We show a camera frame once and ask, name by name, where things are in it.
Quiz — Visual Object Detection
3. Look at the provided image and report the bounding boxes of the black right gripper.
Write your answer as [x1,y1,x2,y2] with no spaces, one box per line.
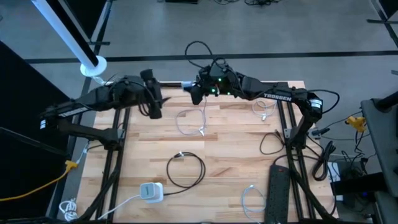
[190,63,239,106]

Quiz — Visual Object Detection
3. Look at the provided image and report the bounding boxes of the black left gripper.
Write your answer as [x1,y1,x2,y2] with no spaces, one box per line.
[132,68,171,120]

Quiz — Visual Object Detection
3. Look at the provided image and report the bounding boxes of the white USB cable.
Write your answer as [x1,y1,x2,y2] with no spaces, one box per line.
[175,95,208,137]
[241,184,268,224]
[251,98,278,121]

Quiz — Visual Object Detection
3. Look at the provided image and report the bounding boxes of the long black USB cable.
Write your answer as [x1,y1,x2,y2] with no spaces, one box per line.
[163,151,206,197]

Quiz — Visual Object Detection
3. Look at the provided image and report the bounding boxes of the short black USB cable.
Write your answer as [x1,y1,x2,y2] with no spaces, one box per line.
[259,129,286,156]

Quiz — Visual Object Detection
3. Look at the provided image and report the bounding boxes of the white charger adapter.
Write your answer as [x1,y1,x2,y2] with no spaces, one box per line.
[139,182,165,205]

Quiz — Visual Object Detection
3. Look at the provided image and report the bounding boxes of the black power strip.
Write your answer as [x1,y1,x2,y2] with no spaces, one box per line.
[264,164,291,224]

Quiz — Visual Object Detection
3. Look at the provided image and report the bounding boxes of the white pole with round base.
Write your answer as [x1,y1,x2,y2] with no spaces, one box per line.
[30,0,108,78]

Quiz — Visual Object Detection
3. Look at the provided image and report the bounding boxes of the black curtain partition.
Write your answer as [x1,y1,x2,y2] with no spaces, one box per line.
[0,40,74,224]
[46,0,113,44]

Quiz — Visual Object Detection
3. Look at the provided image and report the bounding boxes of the yellow plug connector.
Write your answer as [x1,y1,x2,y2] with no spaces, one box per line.
[344,115,367,133]

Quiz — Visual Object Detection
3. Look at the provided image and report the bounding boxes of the grey equipment cart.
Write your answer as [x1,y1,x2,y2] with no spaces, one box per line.
[360,93,398,224]

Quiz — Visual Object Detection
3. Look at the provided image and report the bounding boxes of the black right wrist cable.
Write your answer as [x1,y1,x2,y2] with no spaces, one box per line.
[184,40,218,71]

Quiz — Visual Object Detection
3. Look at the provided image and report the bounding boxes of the thin white cable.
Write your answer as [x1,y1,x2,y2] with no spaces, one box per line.
[75,141,91,165]

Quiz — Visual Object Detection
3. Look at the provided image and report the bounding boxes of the white tower power cord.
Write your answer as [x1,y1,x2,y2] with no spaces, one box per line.
[97,194,141,220]

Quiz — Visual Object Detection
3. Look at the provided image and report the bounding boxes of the yellow extension cord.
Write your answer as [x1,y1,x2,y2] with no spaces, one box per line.
[0,160,79,202]

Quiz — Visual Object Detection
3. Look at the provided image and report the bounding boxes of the black floor cable tangle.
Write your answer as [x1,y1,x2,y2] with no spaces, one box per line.
[312,139,339,183]

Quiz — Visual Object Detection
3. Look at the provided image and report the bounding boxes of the white coiled cord bundle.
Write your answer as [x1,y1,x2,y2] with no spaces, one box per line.
[58,198,79,222]

